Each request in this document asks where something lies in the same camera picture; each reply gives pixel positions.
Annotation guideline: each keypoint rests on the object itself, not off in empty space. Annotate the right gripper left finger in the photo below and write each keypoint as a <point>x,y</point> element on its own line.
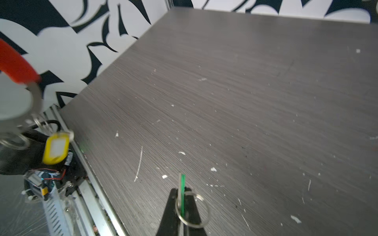
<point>169,224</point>

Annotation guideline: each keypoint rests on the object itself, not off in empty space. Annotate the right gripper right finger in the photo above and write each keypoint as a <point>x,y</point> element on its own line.
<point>192,215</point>

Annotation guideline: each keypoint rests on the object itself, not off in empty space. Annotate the green key tag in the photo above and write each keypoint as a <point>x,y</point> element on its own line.
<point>182,191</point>

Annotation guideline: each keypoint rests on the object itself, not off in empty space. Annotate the yellow tagged key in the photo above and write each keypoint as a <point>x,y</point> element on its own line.
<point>57,147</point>

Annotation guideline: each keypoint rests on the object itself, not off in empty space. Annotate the aluminium front rail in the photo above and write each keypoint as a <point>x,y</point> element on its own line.
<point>90,212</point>

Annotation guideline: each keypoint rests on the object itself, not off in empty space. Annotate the white slotted cable duct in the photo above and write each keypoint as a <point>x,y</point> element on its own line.
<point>58,221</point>

